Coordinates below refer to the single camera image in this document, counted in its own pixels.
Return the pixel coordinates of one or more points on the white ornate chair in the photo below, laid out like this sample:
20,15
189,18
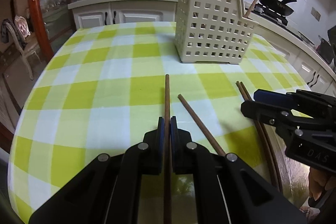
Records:
19,40

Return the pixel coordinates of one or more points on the dark steel pot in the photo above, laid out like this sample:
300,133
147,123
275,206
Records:
326,49

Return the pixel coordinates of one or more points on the wooden chopstick four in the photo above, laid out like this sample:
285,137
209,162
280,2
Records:
269,156

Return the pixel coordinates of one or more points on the black gas stove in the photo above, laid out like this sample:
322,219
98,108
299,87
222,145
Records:
280,20

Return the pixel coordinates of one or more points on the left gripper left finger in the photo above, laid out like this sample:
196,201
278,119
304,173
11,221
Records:
108,189

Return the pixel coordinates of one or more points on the wooden chopstick seven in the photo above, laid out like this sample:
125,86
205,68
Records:
251,7

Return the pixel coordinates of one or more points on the wooden chopstick three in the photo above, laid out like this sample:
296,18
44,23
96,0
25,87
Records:
261,168

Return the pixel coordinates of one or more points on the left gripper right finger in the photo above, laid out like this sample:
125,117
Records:
227,189

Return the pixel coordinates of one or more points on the cream perforated utensil basket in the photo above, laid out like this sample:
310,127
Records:
213,31

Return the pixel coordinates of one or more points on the yellow checkered tablecloth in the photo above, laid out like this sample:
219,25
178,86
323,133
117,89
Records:
105,88

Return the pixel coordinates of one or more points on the wooden chopstick two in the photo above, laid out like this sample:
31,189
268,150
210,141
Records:
216,146

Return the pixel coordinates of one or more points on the person's right hand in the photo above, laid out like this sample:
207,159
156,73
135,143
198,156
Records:
318,182

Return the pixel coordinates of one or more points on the wooden chopstick one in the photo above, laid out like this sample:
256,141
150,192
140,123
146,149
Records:
166,155

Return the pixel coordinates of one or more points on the white lower cabinets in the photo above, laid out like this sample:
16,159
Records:
306,61

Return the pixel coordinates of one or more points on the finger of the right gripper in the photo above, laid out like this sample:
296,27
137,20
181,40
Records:
271,114
273,98

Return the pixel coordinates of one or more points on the black wok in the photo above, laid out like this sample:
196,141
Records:
279,6

